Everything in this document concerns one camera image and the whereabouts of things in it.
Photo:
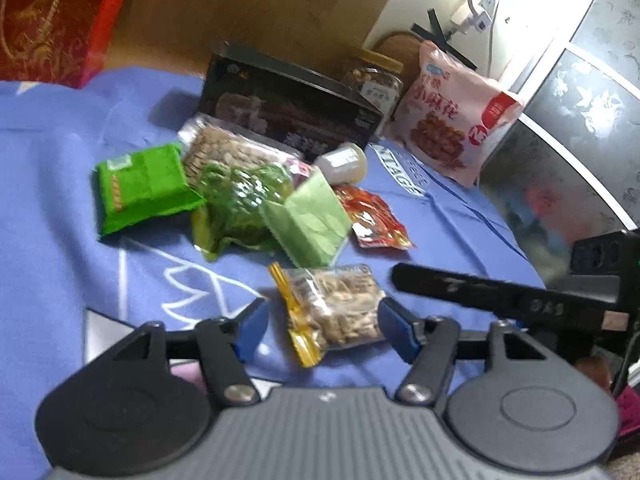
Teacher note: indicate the blue printed cloth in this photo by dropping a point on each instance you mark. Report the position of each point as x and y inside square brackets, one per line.
[55, 170]

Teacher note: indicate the round wooden board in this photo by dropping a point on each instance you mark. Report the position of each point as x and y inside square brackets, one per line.
[400, 47]

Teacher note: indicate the black tape strip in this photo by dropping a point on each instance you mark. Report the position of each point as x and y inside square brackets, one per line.
[440, 30]

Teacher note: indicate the red gold patterned box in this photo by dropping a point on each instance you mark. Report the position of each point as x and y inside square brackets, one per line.
[55, 25]

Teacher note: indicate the black printed box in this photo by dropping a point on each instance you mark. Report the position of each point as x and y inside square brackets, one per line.
[280, 95]

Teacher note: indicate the bright green snack packet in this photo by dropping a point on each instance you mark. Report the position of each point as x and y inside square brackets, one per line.
[142, 190]

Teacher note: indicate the red snack packet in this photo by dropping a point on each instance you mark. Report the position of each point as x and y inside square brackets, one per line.
[377, 220]

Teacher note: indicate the clear bag of seeds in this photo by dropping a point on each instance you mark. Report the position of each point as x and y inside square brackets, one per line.
[225, 147]

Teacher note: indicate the grey flat slab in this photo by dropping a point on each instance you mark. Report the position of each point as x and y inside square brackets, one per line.
[102, 330]

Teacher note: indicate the wooden panel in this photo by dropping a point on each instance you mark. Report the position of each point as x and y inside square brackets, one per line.
[260, 5]

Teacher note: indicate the clear peanut bag yellow edge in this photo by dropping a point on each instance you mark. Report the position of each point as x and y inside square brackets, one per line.
[340, 305]

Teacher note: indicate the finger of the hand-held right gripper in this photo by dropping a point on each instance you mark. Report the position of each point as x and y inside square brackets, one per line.
[465, 287]

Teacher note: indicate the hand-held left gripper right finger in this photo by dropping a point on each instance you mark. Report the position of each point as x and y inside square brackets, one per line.
[395, 330]

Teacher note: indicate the pale green snack packet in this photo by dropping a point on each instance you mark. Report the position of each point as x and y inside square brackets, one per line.
[310, 220]

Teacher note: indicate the small white plastic bottle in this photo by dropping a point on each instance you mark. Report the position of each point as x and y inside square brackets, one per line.
[342, 162]

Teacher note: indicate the clear bag of green peas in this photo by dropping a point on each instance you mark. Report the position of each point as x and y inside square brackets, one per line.
[240, 200]

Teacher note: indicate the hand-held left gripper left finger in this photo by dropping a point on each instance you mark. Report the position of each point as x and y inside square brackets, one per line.
[251, 331]

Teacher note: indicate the cabinet with patterned glass panels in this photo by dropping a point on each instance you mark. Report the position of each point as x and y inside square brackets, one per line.
[575, 125]

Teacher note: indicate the clear nut jar gold lid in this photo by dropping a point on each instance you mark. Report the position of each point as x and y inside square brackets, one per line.
[372, 82]

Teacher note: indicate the pink snack bag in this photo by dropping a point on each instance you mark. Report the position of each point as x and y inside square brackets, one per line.
[445, 120]

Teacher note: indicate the white power strip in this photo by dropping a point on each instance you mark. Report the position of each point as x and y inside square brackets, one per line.
[475, 12]

